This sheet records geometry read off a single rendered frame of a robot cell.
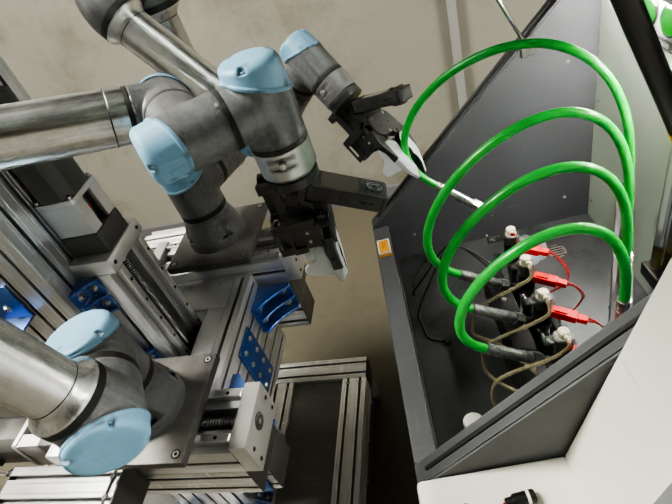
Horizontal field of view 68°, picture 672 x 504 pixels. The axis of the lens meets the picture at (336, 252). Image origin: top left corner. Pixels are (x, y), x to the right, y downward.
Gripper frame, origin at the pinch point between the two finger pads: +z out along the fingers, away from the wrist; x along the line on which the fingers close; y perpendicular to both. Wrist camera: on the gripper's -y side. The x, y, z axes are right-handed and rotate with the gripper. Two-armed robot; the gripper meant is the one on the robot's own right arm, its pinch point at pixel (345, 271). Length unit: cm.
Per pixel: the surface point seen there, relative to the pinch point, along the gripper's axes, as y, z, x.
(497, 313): -21.6, 12.3, 4.7
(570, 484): -24.2, 23.9, 27.4
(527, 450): -19.8, 20.9, 23.1
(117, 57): 109, 7, -208
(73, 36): 125, -8, -210
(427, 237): -13.7, 0.0, -3.3
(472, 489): -10.9, 23.9, 25.8
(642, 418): -30.0, 3.3, 30.2
